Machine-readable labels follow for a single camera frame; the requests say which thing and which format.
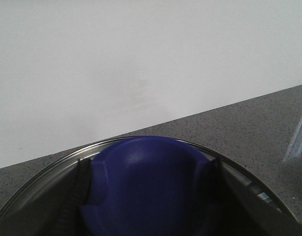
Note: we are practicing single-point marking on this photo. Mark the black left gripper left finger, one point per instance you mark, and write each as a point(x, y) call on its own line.
point(49, 206)

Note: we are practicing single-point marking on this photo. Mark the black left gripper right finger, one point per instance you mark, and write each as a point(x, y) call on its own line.
point(249, 208)

